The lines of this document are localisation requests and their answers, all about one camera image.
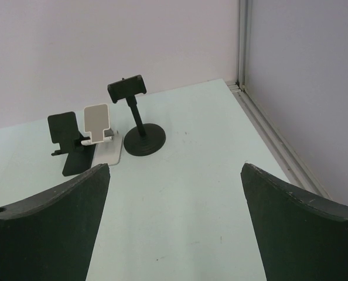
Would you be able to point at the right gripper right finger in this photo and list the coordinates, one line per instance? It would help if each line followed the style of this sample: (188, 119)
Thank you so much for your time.
(300, 235)

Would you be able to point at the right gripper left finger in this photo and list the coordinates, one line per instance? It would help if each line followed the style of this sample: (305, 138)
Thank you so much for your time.
(51, 235)

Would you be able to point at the white phone stand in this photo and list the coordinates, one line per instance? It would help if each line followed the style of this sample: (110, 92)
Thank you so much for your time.
(108, 143)

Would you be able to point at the black round phone stand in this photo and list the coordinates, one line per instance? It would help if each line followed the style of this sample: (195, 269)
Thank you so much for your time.
(145, 138)

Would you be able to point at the right aluminium corner post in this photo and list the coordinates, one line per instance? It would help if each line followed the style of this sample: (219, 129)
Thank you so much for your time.
(292, 165)

